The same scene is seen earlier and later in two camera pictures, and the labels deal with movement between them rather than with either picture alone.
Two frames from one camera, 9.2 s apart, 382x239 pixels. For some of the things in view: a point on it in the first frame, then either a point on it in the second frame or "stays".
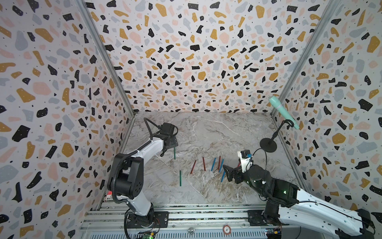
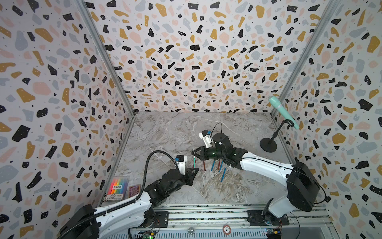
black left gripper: (175, 143) -> (189, 175)
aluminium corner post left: (108, 56) stays
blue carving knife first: (213, 164) stays
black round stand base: (270, 145) stays
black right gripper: (234, 172) -> (205, 154)
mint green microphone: (276, 101) stays
